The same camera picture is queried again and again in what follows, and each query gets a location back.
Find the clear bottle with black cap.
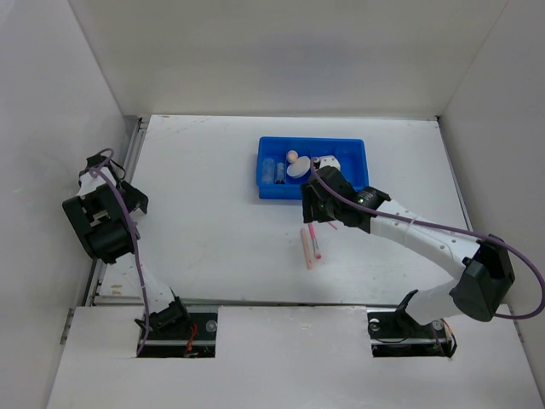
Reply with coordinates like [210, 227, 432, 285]
[274, 162, 285, 185]

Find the round beige powder puff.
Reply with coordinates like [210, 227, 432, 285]
[286, 156, 312, 179]

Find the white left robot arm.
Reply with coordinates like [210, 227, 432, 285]
[62, 148, 192, 338]

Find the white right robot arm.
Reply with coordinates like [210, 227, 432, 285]
[301, 166, 514, 336]

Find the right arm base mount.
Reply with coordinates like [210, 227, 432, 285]
[367, 290, 458, 359]

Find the blue plastic organizer tray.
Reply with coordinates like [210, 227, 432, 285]
[255, 136, 369, 200]

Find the beige concealer tube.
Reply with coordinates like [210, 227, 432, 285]
[300, 228, 314, 270]

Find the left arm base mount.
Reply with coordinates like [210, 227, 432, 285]
[135, 297, 219, 359]

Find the beige makeup sponge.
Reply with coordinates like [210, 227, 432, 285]
[286, 150, 299, 164]

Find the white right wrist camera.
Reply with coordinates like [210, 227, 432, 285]
[318, 155, 341, 170]

